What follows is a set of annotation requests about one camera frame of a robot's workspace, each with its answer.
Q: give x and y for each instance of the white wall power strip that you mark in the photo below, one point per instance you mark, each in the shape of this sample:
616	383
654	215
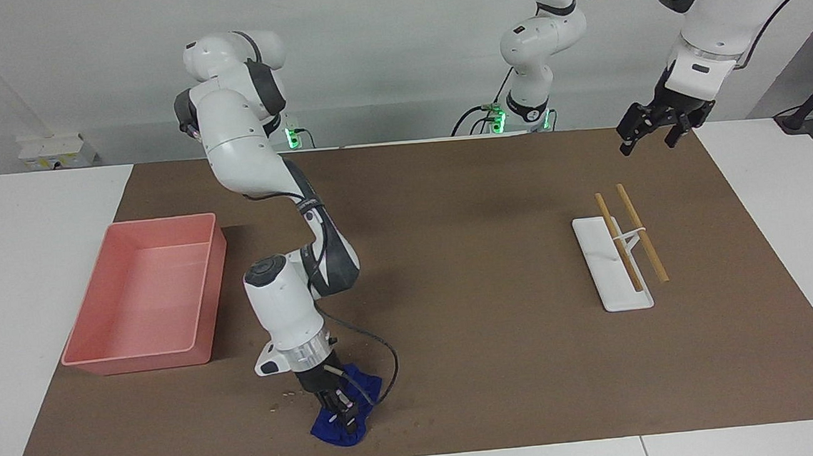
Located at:
54	149

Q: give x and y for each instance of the brown table mat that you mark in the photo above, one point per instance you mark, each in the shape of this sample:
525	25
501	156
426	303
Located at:
492	322

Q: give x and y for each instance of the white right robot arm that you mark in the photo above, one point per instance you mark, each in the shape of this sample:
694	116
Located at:
243	139

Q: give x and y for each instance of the pink plastic bin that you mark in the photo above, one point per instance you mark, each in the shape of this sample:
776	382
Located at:
147	303

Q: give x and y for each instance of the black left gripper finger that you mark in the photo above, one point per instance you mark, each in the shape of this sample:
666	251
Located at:
679	132
635	126

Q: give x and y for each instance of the wooden rack rod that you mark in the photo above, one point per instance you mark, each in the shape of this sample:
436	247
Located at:
610	221
647	240

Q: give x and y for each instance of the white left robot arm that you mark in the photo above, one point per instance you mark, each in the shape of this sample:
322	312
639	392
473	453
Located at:
720	6

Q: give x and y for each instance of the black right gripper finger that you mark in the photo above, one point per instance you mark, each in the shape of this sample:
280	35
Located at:
349	412
328	414

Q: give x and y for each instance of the blue towel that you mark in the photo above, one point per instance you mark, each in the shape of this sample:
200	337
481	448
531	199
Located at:
369	388

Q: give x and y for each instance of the green lit base connector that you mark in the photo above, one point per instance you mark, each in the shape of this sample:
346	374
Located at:
495	118
291	137

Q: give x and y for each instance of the white rack support bracket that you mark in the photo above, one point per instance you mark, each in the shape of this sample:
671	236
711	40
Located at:
637	230

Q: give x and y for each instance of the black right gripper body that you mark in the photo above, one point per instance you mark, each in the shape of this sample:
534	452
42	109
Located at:
321	383

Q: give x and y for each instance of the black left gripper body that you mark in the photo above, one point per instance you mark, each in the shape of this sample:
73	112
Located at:
684	101

